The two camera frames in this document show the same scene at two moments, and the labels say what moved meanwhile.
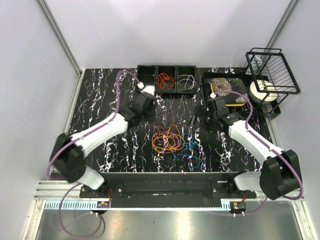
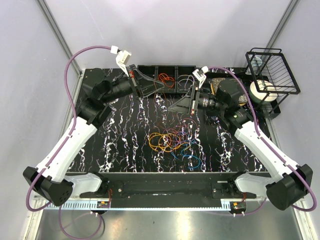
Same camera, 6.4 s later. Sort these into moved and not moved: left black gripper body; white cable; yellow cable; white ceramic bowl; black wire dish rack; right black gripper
Moved: right black gripper; left black gripper body
Not moved: yellow cable; white ceramic bowl; white cable; black wire dish rack
